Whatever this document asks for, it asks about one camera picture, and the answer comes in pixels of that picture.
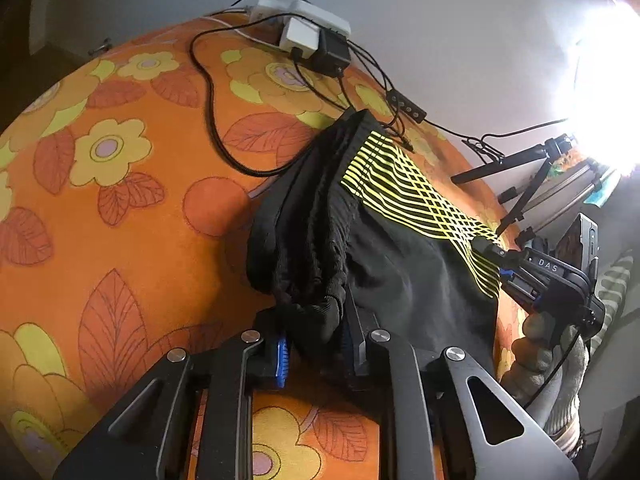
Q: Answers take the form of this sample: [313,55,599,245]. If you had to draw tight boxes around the white power strip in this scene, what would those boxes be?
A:
[250,0,351,36]

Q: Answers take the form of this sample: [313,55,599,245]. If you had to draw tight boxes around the thick black cable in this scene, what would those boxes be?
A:
[190,22,321,178]

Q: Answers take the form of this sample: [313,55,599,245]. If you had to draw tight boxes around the black inline cable switch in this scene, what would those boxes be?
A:
[387,89,428,123]

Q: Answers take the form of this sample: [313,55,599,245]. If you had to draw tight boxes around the black power adapter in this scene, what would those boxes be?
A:
[310,30,352,77]

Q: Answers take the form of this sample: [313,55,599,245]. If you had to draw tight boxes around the green striped white pillow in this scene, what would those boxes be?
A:
[595,252,636,311]

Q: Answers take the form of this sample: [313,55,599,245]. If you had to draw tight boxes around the person's right hand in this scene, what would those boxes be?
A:
[509,310,590,413]

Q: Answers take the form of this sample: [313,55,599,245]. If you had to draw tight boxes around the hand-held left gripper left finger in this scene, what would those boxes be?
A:
[52,310,292,480]

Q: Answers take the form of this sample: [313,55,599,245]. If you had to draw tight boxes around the small black tripod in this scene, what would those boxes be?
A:
[451,132,576,233]

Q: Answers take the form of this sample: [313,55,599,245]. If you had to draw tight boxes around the white charger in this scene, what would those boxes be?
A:
[280,19,322,53]

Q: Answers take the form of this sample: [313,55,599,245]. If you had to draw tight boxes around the thin black lamp cable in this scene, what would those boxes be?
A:
[340,40,571,153]

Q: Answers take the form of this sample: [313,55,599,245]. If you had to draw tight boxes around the orange floral bedsheet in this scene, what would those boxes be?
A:
[0,15,521,480]

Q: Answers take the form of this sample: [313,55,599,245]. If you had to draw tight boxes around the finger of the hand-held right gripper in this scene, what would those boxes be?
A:
[497,269,547,315]
[472,236,568,281]

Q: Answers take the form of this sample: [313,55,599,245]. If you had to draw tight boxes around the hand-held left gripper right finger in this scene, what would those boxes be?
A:
[342,302,581,480]

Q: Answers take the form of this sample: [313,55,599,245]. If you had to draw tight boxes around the tall metal tripod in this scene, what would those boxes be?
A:
[517,160,618,246]

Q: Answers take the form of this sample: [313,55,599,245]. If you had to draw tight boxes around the white cable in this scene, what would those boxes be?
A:
[205,6,287,52]

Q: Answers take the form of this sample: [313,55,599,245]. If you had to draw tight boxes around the black pants with yellow stripes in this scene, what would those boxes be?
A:
[247,108,503,391]

